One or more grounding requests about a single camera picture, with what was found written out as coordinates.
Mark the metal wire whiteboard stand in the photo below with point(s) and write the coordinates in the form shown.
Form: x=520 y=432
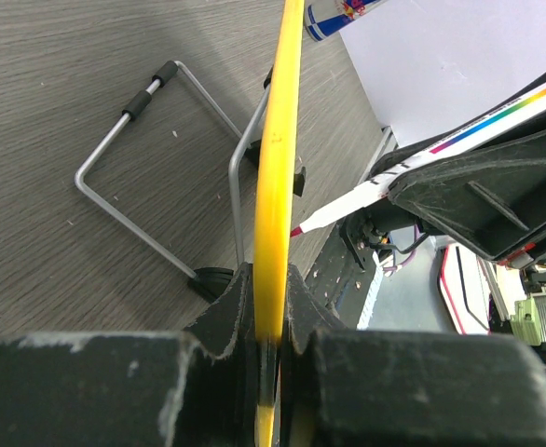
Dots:
x=170 y=166

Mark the right whiteboard foot clip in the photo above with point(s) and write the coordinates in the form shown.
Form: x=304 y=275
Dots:
x=299 y=181

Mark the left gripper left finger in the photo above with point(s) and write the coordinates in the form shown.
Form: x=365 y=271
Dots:
x=194 y=387

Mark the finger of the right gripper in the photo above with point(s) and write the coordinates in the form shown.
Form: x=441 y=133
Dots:
x=403 y=158

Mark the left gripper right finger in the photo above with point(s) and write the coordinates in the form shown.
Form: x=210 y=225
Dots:
x=344 y=387

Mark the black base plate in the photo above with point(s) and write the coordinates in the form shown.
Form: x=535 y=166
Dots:
x=340 y=279

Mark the yellow framed whiteboard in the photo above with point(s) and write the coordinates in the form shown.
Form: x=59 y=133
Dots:
x=273 y=214

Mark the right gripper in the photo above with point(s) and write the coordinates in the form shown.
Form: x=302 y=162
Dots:
x=492 y=200

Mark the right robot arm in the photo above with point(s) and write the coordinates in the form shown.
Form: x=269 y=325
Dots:
x=383 y=217

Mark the energy drink can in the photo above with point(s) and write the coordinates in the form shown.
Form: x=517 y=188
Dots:
x=322 y=18

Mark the white cable duct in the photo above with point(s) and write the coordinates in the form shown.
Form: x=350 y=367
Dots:
x=370 y=299

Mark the pink capped marker pen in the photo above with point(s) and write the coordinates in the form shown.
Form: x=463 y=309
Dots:
x=488 y=127

